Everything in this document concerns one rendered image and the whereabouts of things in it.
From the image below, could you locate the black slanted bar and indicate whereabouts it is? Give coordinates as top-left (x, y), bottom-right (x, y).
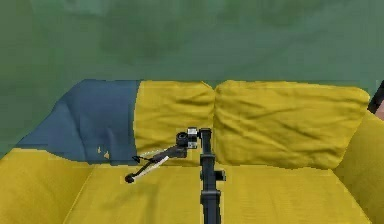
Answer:
top-left (367, 79), bottom-right (384, 115)

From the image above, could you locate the blue cloth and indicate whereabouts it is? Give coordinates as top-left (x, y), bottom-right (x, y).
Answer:
top-left (15, 78), bottom-right (142, 167)

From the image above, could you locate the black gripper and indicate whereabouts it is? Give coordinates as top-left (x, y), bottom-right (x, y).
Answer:
top-left (124, 131), bottom-right (190, 185)

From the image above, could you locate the small yellow back cushion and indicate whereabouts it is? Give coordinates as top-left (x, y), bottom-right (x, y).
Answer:
top-left (133, 79), bottom-right (216, 168)

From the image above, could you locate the large yellow back cushion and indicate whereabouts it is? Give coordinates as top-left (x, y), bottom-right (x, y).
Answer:
top-left (212, 79), bottom-right (371, 170)

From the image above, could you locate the yellow sofa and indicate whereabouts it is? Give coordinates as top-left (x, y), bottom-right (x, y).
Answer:
top-left (0, 79), bottom-right (384, 224)

